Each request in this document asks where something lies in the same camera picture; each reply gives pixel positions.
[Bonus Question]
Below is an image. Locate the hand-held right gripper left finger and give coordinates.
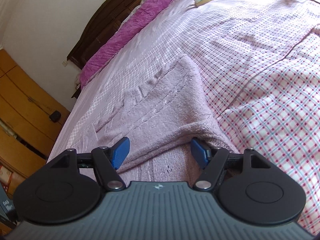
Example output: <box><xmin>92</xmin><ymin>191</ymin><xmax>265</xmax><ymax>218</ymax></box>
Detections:
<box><xmin>46</xmin><ymin>137</ymin><xmax>131</xmax><ymax>191</ymax></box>

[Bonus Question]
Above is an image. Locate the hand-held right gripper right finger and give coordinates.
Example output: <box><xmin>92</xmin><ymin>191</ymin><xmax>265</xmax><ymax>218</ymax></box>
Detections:
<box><xmin>190</xmin><ymin>137</ymin><xmax>273</xmax><ymax>191</ymax></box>

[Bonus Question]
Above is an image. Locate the orange wooden wardrobe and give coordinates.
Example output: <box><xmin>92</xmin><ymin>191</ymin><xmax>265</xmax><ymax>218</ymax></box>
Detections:
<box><xmin>0</xmin><ymin>49</ymin><xmax>71</xmax><ymax>198</ymax></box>

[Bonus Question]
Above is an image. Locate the red and teal plaid bedsheet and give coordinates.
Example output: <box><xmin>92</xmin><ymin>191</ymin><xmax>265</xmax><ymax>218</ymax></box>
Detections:
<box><xmin>200</xmin><ymin>27</ymin><xmax>320</xmax><ymax>235</ymax></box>

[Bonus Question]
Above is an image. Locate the pink knitted sweater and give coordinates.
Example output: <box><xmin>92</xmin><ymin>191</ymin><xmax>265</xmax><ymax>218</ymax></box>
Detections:
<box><xmin>94</xmin><ymin>54</ymin><xmax>240</xmax><ymax>183</ymax></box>

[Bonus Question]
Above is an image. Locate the purple crinkled quilt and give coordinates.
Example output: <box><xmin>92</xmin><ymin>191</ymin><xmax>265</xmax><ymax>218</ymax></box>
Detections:
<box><xmin>78</xmin><ymin>0</ymin><xmax>186</xmax><ymax>91</ymax></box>

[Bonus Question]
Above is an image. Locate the black plug adapter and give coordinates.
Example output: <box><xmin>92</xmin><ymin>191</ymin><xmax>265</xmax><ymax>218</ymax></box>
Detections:
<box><xmin>49</xmin><ymin>111</ymin><xmax>62</xmax><ymax>123</ymax></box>

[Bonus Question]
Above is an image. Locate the lilac fine-checked blanket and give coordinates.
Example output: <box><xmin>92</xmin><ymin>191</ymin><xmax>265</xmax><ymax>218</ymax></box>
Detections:
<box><xmin>47</xmin><ymin>0</ymin><xmax>320</xmax><ymax>163</ymax></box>

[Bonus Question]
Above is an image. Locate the dark wooden headboard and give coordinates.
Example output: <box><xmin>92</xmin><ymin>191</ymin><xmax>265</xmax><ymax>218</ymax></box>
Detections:
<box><xmin>67</xmin><ymin>0</ymin><xmax>157</xmax><ymax>98</ymax></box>

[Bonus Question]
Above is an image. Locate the patterned storage box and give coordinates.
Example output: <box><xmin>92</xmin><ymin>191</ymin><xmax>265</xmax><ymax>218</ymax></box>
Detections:
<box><xmin>0</xmin><ymin>162</ymin><xmax>25</xmax><ymax>196</ymax></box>

